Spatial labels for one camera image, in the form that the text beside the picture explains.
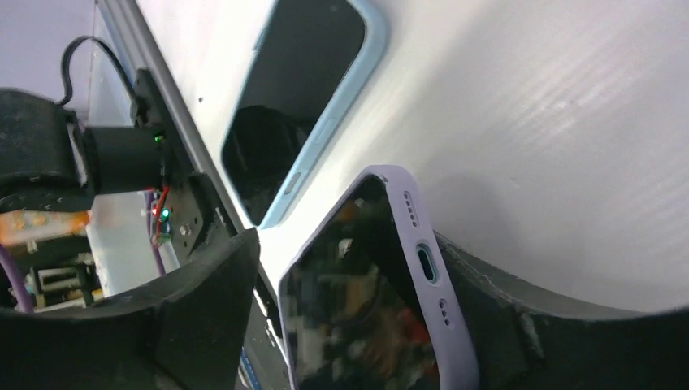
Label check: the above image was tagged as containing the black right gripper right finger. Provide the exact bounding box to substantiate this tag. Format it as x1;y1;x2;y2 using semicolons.
437;236;688;389

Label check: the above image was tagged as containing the purple-case smartphone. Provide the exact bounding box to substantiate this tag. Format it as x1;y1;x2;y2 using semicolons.
277;165;479;389

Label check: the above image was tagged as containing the blue-case smartphone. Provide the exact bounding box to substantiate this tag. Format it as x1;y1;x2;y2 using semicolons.
221;1;388;228

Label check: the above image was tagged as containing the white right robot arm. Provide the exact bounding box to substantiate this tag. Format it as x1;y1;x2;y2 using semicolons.
1;89;688;389

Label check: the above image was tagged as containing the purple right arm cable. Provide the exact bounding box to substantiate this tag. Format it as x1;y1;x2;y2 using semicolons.
0;245;36;314

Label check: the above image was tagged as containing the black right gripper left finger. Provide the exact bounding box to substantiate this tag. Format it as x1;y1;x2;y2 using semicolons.
1;229;260;389

